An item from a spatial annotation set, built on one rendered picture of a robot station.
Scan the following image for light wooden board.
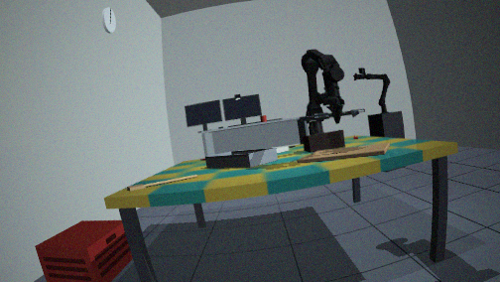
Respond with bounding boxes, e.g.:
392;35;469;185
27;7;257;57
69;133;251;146
298;143;390;163

